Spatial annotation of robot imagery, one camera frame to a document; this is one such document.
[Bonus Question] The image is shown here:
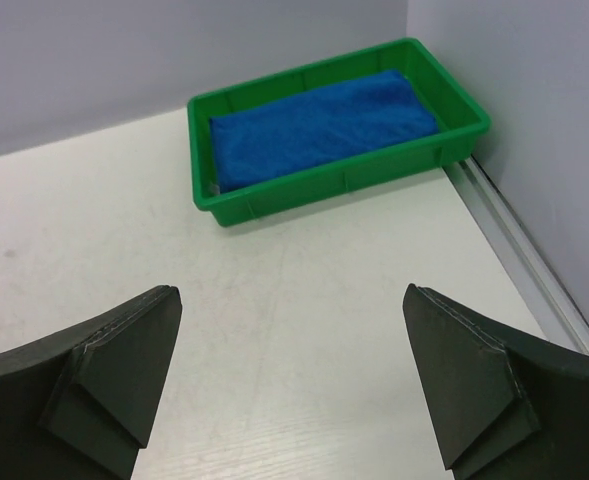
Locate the aluminium frame rail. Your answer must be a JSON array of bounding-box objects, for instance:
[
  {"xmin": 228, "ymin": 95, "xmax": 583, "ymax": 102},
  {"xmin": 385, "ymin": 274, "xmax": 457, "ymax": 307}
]
[{"xmin": 445, "ymin": 158, "xmax": 589, "ymax": 355}]

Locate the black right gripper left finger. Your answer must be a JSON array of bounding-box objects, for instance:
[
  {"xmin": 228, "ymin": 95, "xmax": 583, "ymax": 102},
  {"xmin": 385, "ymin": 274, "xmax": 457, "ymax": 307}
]
[{"xmin": 0, "ymin": 285, "xmax": 182, "ymax": 479}]

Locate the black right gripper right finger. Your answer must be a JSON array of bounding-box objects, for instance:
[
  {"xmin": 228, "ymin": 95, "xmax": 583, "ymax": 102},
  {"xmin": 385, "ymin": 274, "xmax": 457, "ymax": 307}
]
[{"xmin": 403, "ymin": 284, "xmax": 589, "ymax": 479}]

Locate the green plastic tray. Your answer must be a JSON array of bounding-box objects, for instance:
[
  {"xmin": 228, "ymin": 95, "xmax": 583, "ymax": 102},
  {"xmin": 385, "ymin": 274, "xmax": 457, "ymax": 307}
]
[{"xmin": 186, "ymin": 37, "xmax": 491, "ymax": 227}]

